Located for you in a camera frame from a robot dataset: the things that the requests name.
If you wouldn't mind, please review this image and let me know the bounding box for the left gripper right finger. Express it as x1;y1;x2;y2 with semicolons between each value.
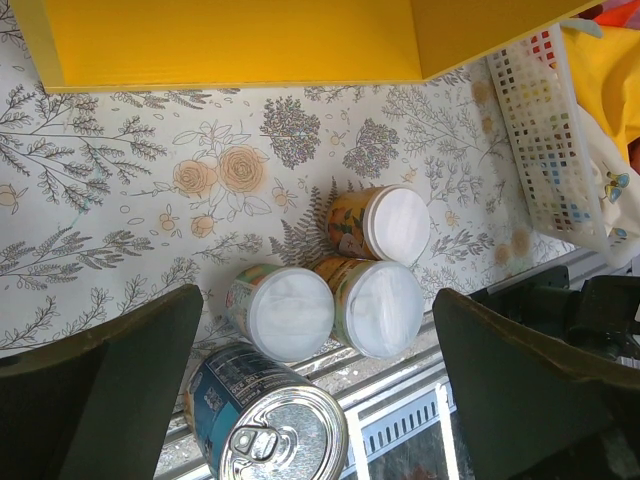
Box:
433;289;639;479

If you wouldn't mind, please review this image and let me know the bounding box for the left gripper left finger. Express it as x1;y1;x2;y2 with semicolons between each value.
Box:
1;285;203;479

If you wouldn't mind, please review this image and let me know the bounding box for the silver pull-tab can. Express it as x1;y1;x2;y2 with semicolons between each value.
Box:
184;342;349;479

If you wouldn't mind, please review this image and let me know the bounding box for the lidded can grey lid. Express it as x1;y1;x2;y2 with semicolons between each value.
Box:
225;264;335;363

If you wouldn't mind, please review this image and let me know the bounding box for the lidded can white lid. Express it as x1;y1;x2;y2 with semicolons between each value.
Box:
325;185;431;266

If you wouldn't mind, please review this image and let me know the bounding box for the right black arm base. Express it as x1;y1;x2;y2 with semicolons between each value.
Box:
471;265;639;368

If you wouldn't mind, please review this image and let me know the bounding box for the lidded can yellow label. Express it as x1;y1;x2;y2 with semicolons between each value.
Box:
310;256;425;359

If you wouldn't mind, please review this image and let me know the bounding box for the patterned white cloth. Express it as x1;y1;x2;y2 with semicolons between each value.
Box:
578;106;639;240

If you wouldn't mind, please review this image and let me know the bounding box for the white plastic basket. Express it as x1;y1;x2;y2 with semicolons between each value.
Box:
488;24;639;268

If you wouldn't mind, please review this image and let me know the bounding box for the yellow cloth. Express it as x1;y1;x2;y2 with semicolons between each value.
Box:
561;19;639;170

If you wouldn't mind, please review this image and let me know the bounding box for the yellow wooden shelf cabinet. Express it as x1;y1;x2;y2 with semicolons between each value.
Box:
10;1;588;92

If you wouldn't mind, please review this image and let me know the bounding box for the aluminium front rail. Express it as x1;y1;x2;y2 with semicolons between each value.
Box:
154;247;626;476

